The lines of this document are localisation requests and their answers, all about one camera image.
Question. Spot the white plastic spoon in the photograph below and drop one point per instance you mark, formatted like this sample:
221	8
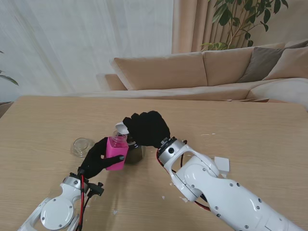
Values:
121	127

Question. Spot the clear glass jar lid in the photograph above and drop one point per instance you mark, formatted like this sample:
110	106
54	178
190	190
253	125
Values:
80	145

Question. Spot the grey sofa cushion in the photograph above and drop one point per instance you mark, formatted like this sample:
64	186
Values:
262	62

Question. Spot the white square jar cap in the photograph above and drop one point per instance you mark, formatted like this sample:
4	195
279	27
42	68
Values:
222	164

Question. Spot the beige sofa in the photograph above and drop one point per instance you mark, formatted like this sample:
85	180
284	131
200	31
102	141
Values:
163	72

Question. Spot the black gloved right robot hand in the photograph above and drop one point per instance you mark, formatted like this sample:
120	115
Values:
149	130

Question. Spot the pink coffee jar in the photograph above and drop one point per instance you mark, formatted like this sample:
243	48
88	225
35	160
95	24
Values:
116	154

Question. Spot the small green plant leaves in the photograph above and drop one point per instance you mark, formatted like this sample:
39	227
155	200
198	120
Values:
9	79

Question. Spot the glass jar of coffee beans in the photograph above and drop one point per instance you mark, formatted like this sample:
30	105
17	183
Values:
136	155

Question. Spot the beige sofa cushion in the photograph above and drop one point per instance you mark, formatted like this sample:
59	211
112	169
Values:
291	63

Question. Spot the beige pleated curtain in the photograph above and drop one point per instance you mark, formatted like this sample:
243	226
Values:
187	26

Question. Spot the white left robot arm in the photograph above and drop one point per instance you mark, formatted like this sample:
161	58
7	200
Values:
60	209

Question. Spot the white sheer curtain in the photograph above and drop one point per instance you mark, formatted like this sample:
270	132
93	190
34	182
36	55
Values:
84	43

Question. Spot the tall green leafy plant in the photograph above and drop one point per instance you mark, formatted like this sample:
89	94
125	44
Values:
226	16

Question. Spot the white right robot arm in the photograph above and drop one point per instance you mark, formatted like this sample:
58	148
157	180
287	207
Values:
216	192

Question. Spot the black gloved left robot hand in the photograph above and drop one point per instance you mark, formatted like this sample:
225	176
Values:
95	161

